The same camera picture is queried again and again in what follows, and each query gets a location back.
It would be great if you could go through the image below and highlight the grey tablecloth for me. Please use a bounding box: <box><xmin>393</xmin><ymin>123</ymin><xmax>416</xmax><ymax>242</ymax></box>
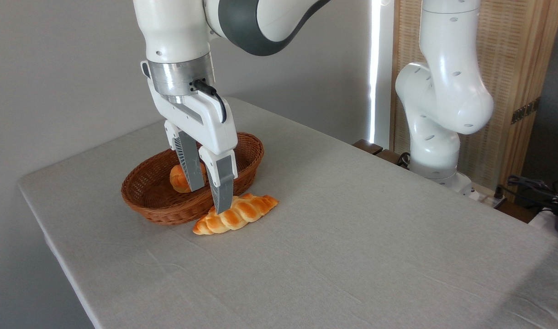
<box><xmin>18</xmin><ymin>96</ymin><xmax>558</xmax><ymax>329</ymax></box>

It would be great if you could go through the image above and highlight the black cable bundle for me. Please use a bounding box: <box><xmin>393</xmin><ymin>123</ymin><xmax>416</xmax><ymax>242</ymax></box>
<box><xmin>495</xmin><ymin>175</ymin><xmax>558</xmax><ymax>212</ymax></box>

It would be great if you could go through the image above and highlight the black screen hinge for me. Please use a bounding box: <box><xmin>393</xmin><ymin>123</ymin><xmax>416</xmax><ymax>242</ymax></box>
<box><xmin>511</xmin><ymin>96</ymin><xmax>542</xmax><ymax>125</ymax></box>

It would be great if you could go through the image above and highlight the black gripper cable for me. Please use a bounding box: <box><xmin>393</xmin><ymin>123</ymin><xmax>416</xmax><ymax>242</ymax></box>
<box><xmin>192</xmin><ymin>80</ymin><xmax>227</xmax><ymax>124</ymax></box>

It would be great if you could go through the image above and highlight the round braided bread roll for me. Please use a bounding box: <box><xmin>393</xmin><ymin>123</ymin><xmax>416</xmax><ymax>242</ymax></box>
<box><xmin>169</xmin><ymin>163</ymin><xmax>207</xmax><ymax>193</ymax></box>

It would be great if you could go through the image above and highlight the brown wooden clamp block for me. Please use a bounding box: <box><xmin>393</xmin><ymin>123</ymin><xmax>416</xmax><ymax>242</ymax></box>
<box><xmin>375</xmin><ymin>149</ymin><xmax>404</xmax><ymax>166</ymax></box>
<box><xmin>353</xmin><ymin>139</ymin><xmax>384</xmax><ymax>156</ymax></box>

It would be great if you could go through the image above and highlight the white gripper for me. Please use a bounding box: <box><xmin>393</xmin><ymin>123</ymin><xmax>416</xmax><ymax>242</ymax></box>
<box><xmin>147</xmin><ymin>78</ymin><xmax>238</xmax><ymax>214</ymax></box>

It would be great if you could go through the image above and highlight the long braided bread loaf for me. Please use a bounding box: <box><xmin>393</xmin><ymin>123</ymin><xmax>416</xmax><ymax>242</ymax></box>
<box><xmin>192</xmin><ymin>193</ymin><xmax>279</xmax><ymax>235</ymax></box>

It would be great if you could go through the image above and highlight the wooden woven screen panel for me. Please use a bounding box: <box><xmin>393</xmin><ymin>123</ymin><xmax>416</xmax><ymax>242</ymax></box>
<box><xmin>390</xmin><ymin>0</ymin><xmax>558</xmax><ymax>202</ymax></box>

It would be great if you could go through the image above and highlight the brown wicker basket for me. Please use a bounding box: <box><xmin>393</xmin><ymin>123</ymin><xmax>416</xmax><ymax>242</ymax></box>
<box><xmin>121</xmin><ymin>132</ymin><xmax>264</xmax><ymax>226</ymax></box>

